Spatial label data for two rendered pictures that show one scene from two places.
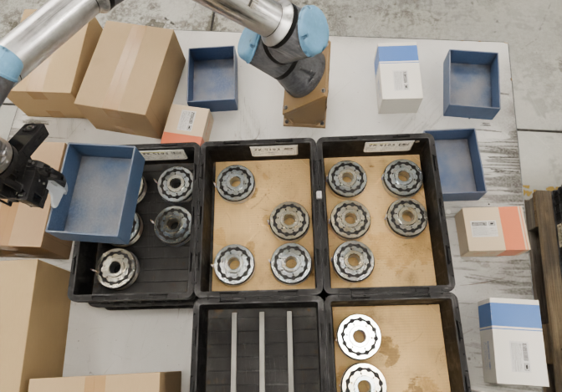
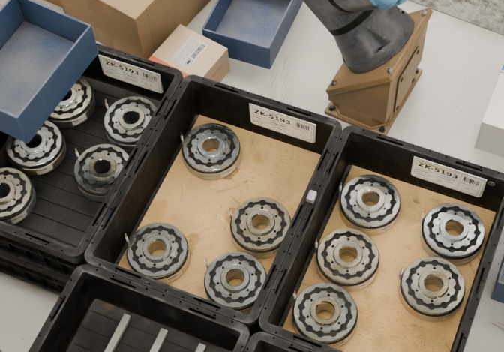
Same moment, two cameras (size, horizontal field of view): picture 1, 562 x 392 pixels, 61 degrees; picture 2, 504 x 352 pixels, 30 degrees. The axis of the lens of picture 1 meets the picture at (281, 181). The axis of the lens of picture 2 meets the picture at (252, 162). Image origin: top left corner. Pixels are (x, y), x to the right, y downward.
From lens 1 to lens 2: 49 cm
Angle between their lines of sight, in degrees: 14
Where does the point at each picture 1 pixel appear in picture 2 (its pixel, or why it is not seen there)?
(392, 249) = (391, 325)
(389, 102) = (491, 131)
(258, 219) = (220, 209)
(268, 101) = (318, 73)
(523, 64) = not seen: outside the picture
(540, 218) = not seen: outside the picture
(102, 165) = (43, 40)
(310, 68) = (383, 34)
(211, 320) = (91, 313)
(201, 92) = (231, 28)
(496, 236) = not seen: outside the picture
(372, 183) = (406, 224)
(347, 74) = (453, 77)
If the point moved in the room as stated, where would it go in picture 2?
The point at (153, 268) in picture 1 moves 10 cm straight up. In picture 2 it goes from (50, 217) to (36, 188)
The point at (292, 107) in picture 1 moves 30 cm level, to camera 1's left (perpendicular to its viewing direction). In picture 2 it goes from (342, 84) to (193, 52)
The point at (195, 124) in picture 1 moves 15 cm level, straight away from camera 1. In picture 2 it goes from (199, 60) to (199, 3)
